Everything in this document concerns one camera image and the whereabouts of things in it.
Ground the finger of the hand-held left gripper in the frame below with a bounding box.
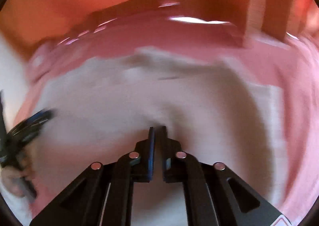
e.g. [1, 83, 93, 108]
[10, 108, 57, 143]

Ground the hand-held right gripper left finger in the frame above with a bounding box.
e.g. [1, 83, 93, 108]
[29, 127, 156, 226]

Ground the person's left hand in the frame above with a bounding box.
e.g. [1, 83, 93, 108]
[1, 152, 36, 198]

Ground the pink fleece blanket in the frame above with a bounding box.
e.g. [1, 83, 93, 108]
[15, 11, 319, 226]

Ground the brown wooden headboard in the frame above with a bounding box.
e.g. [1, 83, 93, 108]
[85, 0, 250, 48]

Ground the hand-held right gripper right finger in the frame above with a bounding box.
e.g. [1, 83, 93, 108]
[160, 126, 293, 226]

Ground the white sweater with black hearts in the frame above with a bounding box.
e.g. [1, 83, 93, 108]
[32, 46, 285, 226]

